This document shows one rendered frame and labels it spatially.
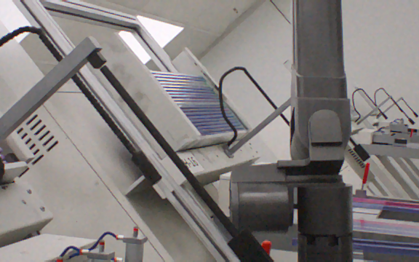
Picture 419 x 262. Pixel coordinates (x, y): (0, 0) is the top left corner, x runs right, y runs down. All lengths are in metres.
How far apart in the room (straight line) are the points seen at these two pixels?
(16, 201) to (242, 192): 0.43
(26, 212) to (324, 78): 0.48
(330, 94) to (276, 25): 7.76
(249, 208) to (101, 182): 1.16
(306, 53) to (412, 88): 7.56
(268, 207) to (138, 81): 1.24
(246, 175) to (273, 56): 7.78
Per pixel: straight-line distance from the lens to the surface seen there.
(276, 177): 0.91
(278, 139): 5.52
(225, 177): 2.13
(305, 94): 0.93
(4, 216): 1.17
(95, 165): 2.03
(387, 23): 8.56
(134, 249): 1.09
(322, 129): 0.90
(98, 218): 2.04
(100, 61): 0.85
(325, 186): 0.90
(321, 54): 0.97
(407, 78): 8.52
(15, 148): 1.25
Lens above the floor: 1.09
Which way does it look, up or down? 8 degrees up
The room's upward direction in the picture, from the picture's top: 39 degrees counter-clockwise
